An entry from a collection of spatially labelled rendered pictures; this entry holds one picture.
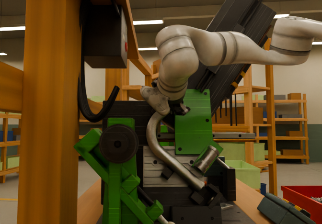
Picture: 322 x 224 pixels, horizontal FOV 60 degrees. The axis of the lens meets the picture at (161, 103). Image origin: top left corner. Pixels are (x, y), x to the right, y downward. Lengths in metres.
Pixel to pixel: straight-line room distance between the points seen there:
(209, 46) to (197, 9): 7.87
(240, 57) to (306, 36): 0.17
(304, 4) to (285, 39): 8.24
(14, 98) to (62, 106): 0.09
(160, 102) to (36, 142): 0.29
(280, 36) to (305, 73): 9.95
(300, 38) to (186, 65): 0.30
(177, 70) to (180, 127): 0.36
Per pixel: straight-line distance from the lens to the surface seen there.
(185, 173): 0.79
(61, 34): 0.67
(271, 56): 0.69
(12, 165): 7.05
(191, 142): 0.85
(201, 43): 0.58
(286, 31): 0.71
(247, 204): 1.01
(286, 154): 9.78
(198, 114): 0.87
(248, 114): 3.44
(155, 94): 0.68
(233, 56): 0.60
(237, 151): 3.60
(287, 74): 10.47
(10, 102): 0.63
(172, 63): 0.52
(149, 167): 0.85
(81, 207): 1.04
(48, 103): 0.65
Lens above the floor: 1.15
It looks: 5 degrees up
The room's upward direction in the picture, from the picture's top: straight up
